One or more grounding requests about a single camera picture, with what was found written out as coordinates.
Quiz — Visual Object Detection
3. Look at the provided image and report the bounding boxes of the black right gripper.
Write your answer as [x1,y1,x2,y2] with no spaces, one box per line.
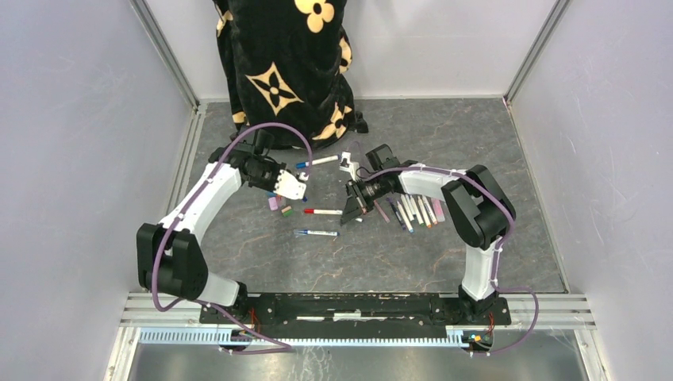
[340,173,386,225]

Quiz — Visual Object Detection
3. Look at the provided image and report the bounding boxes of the pink gel pen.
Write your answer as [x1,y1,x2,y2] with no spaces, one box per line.
[373,200,390,223]

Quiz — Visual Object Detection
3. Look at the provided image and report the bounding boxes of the black floral blanket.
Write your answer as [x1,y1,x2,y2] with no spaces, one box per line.
[213,0,369,149]

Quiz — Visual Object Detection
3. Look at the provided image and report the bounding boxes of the light blue capped white marker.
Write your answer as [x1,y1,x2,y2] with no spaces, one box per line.
[295,155,340,169]

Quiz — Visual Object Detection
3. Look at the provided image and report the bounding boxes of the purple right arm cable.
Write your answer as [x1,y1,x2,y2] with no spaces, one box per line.
[348,140,540,357]

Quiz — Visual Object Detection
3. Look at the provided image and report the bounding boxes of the clear blue ballpoint pen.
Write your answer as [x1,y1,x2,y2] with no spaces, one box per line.
[294,229,340,237]

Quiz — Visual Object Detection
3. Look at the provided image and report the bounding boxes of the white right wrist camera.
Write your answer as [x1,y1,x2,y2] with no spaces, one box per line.
[339,152,360,181]

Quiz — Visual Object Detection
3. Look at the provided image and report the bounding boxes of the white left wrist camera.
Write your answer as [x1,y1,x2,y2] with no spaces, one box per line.
[272,170,307,200]

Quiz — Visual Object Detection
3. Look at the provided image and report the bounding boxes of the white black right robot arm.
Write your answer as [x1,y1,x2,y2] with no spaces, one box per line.
[339,144,516,324]

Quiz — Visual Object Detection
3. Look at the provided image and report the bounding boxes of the orange capped white marker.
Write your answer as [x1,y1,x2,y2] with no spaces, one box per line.
[417,195,433,229]

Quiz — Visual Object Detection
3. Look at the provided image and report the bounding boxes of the pink highlighter cap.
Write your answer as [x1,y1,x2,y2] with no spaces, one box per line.
[268,196,280,211]

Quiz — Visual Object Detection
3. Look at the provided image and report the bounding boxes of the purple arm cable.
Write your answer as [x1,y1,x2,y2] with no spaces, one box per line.
[348,140,540,357]
[151,122,314,354]

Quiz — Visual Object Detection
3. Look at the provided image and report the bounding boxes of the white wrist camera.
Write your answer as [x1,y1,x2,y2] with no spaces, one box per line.
[339,152,360,181]
[272,170,307,200]

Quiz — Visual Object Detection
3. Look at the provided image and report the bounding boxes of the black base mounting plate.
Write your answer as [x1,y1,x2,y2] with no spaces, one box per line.
[227,293,512,340]

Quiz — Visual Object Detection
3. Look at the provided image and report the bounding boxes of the dark purple pen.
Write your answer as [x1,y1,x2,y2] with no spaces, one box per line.
[386,197,406,231]

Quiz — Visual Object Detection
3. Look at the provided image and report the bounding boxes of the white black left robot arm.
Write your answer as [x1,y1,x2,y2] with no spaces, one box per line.
[136,129,294,324]

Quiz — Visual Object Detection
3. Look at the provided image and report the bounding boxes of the pink highlighter pen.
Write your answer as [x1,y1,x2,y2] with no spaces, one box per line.
[431,198,445,223]

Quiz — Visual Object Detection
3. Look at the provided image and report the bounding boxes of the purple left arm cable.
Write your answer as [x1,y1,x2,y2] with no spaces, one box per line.
[151,122,314,354]

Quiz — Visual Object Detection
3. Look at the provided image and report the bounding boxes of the red capped white marker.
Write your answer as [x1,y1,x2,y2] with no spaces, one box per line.
[303,209,343,216]

